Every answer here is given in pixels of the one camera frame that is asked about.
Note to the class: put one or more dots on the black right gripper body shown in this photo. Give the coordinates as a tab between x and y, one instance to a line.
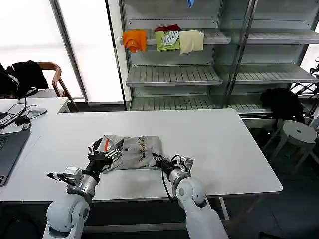
164	165

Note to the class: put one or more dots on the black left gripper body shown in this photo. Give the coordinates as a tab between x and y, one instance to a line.
98	163

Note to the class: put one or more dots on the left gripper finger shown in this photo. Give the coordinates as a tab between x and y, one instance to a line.
92	149
113	155

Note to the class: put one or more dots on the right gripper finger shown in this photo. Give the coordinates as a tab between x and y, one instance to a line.
157	158

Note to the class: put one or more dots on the grey printed t-shirt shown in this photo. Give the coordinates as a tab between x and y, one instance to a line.
139	152

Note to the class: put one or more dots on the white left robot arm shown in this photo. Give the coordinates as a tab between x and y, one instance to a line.
69	209

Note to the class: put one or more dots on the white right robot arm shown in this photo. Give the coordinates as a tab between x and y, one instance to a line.
197	199

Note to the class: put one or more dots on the white computer mouse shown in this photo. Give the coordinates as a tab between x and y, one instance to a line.
38	111

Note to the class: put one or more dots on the brown wooden chair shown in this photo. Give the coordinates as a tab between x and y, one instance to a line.
58	82

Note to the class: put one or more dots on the grey laptop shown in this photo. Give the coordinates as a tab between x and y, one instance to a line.
11	152

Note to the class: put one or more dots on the black jacket with white stripe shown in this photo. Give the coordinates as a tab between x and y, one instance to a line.
23	77

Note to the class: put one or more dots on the grey metal shelf rack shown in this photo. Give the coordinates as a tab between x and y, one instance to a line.
189	62

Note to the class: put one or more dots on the white round stool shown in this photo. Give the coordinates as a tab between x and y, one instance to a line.
298	132

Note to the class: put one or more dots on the black folding stand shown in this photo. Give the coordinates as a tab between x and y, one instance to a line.
312	87

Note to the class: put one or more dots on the grey window frame post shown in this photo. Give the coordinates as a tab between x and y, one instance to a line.
70	52

